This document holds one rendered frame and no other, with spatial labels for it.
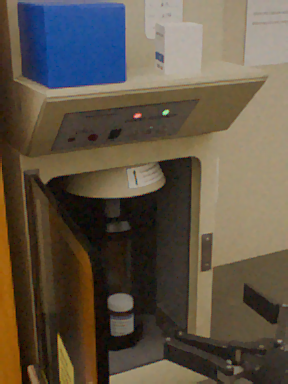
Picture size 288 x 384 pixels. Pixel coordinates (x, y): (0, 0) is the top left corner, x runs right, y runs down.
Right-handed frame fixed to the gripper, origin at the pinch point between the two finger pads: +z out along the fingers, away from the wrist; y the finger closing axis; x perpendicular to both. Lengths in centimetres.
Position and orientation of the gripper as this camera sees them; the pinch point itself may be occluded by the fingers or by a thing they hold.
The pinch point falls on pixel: (207, 305)
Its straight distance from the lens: 86.8
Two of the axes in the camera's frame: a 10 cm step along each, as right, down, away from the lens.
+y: -9.0, 1.8, -4.0
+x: 0.0, 9.2, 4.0
